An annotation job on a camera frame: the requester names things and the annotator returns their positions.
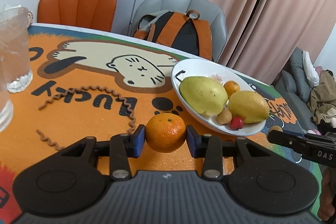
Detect large orange mandarin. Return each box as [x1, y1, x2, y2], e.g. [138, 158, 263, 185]
[145, 113, 186, 153]

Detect brown kiwi-like fruit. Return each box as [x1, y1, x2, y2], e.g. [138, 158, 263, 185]
[267, 126, 283, 134]

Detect person's right hand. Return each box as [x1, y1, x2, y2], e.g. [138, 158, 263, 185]
[318, 169, 335, 221]

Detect small brown longan in plate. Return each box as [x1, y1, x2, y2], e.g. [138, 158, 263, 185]
[216, 109, 232, 125]

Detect small red fruit in plate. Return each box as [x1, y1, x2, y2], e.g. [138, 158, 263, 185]
[230, 116, 244, 130]

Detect clothes pile on sofa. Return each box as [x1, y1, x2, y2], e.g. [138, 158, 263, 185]
[302, 51, 335, 136]

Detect green-yellow pear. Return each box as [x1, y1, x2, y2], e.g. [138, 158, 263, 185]
[179, 76, 228, 116]

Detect small orange in plate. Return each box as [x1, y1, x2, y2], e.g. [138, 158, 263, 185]
[223, 80, 240, 98]

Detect yellow pear with stem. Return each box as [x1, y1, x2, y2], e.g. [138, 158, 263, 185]
[228, 90, 270, 124]

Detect wrapped pink piece in plate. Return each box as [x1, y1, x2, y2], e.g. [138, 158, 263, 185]
[210, 74, 224, 84]

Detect grey sofa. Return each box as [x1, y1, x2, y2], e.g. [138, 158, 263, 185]
[275, 48, 320, 133]

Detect white oval plate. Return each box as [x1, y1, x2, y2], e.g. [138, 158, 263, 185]
[171, 59, 266, 136]

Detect colourful cat table mat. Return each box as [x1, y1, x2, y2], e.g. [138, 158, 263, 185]
[0, 25, 323, 224]

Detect orange black backpack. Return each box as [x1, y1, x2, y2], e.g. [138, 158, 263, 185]
[133, 10, 213, 61]

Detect grey chair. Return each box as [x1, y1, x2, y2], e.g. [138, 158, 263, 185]
[128, 0, 228, 62]

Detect orange chair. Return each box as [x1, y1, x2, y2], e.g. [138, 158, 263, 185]
[37, 0, 117, 32]

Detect tissue pack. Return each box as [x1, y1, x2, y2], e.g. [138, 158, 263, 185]
[3, 3, 34, 28]

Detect brown coiled cord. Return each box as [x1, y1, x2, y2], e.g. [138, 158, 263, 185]
[35, 85, 137, 151]

